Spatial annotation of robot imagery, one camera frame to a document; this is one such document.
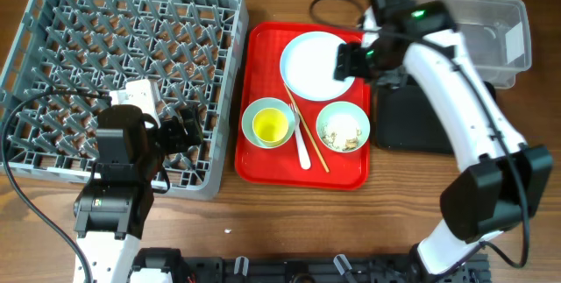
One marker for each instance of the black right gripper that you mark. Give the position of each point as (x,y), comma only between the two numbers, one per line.
(347,61)

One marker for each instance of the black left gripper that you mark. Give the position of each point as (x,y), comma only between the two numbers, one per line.
(178,141)

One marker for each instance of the green bowl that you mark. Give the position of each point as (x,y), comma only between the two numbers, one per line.
(346,108)

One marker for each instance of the rice and food scraps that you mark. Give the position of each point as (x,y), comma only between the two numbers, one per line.
(341,133)

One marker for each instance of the light blue small bowl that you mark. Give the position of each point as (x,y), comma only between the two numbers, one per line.
(260,104)

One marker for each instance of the yellow plastic cup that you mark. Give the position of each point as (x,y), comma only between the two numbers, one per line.
(270,126)

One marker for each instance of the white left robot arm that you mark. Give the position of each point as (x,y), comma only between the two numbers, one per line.
(112,208)

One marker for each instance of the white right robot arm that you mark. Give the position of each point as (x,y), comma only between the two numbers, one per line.
(501,178)

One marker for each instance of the black waste tray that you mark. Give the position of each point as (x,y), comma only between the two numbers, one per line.
(406,121)

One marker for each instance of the grey dishwasher rack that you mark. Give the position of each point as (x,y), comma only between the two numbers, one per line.
(68,54)

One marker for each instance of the clear plastic waste bin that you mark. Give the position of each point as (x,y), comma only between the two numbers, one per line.
(497,36)

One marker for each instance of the large light blue plate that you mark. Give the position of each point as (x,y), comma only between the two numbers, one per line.
(307,66)

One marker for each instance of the wooden chopstick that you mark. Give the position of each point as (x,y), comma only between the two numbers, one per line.
(307,131)

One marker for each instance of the red plastic tray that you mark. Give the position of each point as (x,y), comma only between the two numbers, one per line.
(280,165)

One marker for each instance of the white plastic fork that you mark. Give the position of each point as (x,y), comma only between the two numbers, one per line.
(303,155)

